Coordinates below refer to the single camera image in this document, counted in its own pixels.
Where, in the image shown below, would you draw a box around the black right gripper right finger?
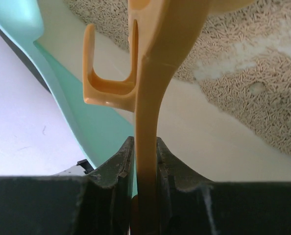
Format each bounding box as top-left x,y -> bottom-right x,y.
157,138 -> 291,235

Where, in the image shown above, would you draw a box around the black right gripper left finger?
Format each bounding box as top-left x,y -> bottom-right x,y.
0,137 -> 134,235

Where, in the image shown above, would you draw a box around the yellow litter scoop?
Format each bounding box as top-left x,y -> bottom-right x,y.
82,0 -> 250,235

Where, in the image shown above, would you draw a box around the teal cat litter box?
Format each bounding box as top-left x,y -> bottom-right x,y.
0,0 -> 291,181

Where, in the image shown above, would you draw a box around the grey-green litter clump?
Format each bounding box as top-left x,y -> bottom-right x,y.
249,82 -> 266,95

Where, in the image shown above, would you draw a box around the beige cat litter pellets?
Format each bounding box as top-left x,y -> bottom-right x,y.
63,0 -> 291,162

